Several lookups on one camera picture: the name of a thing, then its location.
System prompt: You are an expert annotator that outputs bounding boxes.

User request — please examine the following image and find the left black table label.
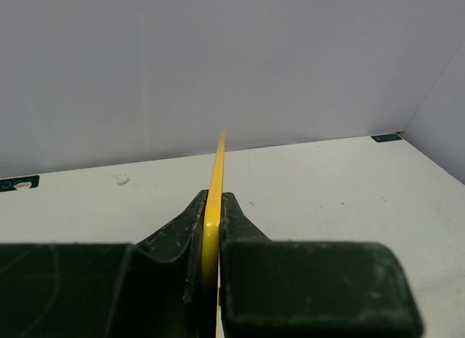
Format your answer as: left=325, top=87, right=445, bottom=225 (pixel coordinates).
left=0, top=175, right=40, bottom=193

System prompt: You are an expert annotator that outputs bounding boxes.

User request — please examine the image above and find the right black table label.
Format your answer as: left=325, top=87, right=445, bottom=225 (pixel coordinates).
left=371, top=133, right=402, bottom=143

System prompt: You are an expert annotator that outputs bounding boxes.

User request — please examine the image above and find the black table label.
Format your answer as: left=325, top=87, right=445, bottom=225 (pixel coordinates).
left=0, top=175, right=40, bottom=193
left=371, top=133, right=402, bottom=143

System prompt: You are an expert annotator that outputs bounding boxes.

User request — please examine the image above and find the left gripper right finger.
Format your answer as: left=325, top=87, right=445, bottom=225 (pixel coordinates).
left=219, top=193, right=424, bottom=337

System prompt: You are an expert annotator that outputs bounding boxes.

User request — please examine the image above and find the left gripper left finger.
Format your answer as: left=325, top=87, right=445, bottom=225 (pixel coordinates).
left=1, top=190, right=207, bottom=337

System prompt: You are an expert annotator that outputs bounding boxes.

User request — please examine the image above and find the yellow framed whiteboard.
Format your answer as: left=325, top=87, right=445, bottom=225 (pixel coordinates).
left=201, top=131, right=226, bottom=337

